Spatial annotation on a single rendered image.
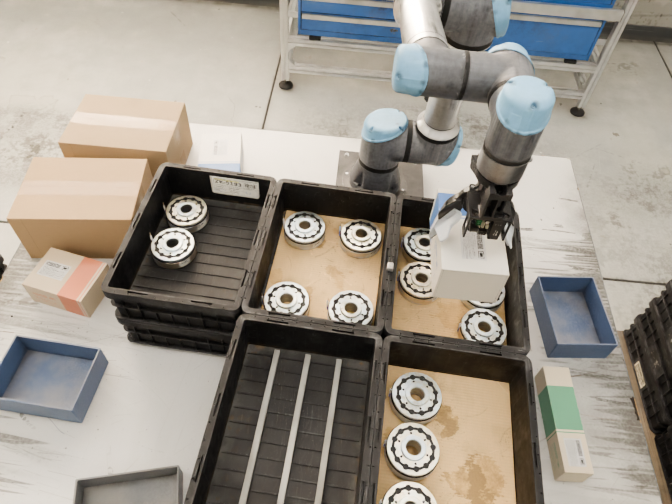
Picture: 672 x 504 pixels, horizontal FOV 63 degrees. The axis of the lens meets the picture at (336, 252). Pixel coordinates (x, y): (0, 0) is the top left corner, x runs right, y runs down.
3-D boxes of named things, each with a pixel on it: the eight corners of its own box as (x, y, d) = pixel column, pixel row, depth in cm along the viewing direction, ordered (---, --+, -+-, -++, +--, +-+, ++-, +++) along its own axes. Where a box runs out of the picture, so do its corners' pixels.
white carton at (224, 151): (241, 201, 163) (239, 179, 156) (200, 202, 162) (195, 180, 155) (243, 155, 176) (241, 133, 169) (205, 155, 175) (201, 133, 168)
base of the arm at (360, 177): (350, 163, 169) (353, 137, 162) (398, 168, 170) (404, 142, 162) (348, 197, 159) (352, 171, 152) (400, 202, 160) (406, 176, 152)
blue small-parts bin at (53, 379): (109, 361, 130) (100, 347, 125) (82, 423, 121) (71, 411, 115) (27, 348, 131) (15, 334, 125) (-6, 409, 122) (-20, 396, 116)
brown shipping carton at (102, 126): (193, 143, 178) (185, 102, 165) (176, 192, 164) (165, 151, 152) (100, 135, 178) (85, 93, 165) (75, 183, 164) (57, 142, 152)
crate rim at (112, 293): (163, 168, 141) (161, 161, 139) (278, 183, 140) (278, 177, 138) (101, 297, 117) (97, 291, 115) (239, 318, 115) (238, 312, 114)
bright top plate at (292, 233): (290, 209, 142) (290, 207, 141) (328, 216, 141) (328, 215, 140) (279, 238, 135) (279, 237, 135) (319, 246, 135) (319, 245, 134)
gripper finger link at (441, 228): (419, 249, 101) (457, 226, 95) (418, 225, 104) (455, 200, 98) (431, 257, 102) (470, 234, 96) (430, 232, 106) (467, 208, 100)
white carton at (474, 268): (429, 218, 117) (437, 188, 109) (486, 223, 116) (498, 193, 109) (432, 297, 104) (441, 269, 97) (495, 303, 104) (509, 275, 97)
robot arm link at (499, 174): (480, 131, 87) (532, 136, 87) (473, 153, 91) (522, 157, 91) (484, 164, 83) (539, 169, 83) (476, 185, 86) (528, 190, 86)
